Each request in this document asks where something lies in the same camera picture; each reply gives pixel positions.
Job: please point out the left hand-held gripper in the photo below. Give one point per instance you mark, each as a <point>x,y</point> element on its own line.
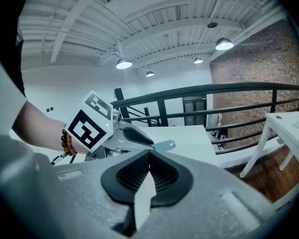
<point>86,129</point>

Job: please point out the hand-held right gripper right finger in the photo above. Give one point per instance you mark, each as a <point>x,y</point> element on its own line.
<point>204,203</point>

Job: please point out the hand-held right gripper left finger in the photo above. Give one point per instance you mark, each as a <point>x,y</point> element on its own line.
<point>89,193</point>

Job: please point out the person's left forearm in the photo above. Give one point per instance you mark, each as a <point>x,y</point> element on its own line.
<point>40,126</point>

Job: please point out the dark double door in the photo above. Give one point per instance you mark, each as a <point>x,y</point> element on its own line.
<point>194,111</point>

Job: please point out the small pendant lamp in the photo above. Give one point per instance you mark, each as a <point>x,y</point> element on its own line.
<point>198,60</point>
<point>150,73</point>

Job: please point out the large pendant lamp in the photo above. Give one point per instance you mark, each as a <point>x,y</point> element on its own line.
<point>123,63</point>
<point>224,44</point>

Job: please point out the black metal railing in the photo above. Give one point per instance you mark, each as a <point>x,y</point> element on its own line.
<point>214,86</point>

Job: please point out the white table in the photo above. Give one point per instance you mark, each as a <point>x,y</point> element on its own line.
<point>276,126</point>

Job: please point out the dark ceiling fixture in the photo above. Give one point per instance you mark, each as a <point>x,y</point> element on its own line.
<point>212,24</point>

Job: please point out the person's black shirt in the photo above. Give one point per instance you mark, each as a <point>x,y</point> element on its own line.
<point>18,66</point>

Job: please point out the black wall switch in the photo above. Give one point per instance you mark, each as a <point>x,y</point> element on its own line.
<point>49,109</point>

